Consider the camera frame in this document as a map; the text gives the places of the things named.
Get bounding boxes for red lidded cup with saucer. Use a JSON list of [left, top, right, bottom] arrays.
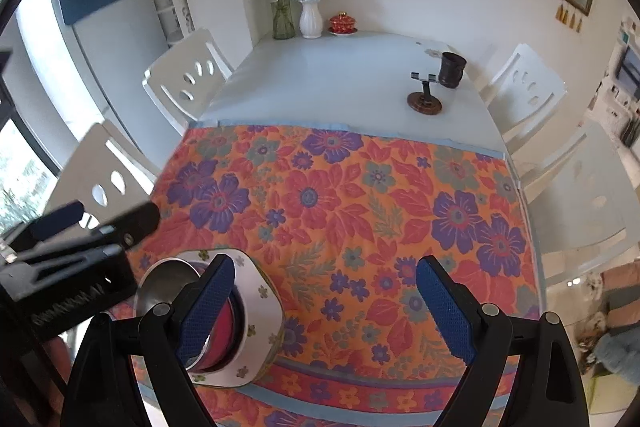
[[328, 11, 359, 36]]

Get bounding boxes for white dining chair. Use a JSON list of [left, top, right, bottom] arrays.
[[519, 121, 627, 279], [142, 28, 234, 136], [479, 43, 569, 154], [44, 121, 157, 230]]

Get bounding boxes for yellow hanging tassels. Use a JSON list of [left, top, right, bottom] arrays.
[[556, 3, 584, 34]]

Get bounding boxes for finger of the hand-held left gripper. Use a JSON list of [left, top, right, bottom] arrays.
[[10, 201, 85, 253], [97, 201, 161, 251]]

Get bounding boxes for white floral plate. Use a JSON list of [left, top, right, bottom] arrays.
[[134, 247, 287, 389]]

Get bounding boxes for steel bowl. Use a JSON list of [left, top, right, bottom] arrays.
[[136, 258, 203, 317]]

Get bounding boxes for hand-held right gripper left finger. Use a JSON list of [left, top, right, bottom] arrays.
[[60, 253, 237, 427]]

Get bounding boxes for dark brown mug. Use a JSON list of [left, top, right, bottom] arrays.
[[438, 51, 467, 87]]

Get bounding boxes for television screen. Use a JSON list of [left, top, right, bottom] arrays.
[[616, 46, 640, 101]]

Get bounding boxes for pink plate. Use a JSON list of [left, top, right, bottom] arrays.
[[187, 292, 247, 380]]

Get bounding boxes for orange floral tablecloth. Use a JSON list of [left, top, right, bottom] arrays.
[[127, 119, 546, 427]]

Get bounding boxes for white shelf unit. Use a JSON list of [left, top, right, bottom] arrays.
[[155, 0, 196, 46]]

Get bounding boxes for round wooden stand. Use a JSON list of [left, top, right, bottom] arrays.
[[406, 71, 444, 114]]

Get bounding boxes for window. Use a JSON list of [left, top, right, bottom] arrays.
[[0, 117, 57, 239]]

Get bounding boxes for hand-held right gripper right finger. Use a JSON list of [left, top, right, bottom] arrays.
[[415, 255, 591, 427]]

